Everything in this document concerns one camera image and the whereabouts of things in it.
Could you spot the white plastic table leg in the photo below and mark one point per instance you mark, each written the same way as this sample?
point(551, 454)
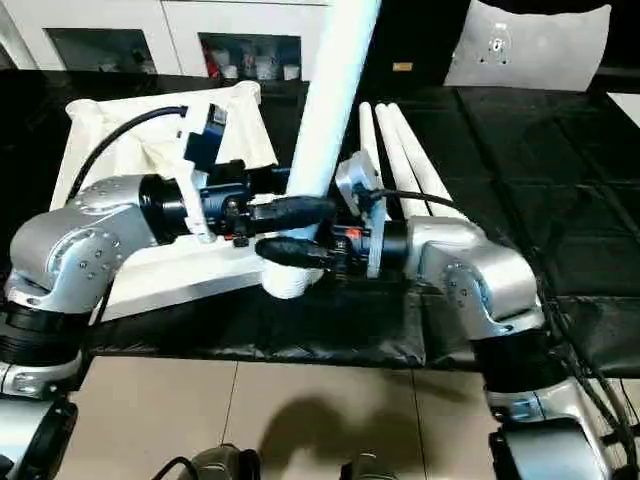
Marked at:
point(425, 160)
point(330, 100)
point(400, 155)
point(367, 130)

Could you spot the white plastic table top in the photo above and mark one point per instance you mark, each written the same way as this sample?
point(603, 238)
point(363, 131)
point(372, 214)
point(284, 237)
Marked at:
point(115, 140)

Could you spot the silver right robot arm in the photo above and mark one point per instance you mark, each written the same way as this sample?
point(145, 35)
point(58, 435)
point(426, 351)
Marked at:
point(480, 270)

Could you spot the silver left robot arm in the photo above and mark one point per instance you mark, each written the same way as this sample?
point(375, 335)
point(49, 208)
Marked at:
point(75, 250)

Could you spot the white plastic bottle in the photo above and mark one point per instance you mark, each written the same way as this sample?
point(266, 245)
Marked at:
point(230, 71)
point(266, 69)
point(291, 72)

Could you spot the red bottle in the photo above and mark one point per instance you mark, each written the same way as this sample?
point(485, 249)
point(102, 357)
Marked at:
point(213, 62)

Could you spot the small gold label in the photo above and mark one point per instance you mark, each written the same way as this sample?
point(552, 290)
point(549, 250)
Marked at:
point(402, 66)

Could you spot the white glass-door cabinet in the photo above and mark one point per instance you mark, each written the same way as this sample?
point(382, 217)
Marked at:
point(150, 30)

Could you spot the dark left robot foot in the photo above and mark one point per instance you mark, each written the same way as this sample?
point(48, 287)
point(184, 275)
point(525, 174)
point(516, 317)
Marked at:
point(215, 465)

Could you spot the white curved plastic panel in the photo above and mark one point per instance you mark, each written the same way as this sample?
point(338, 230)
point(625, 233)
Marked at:
point(530, 45)

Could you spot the white flat board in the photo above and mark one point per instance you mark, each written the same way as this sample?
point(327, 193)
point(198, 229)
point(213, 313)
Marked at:
point(627, 105)

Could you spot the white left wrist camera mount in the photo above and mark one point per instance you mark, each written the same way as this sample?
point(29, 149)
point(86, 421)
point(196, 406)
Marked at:
point(195, 150)

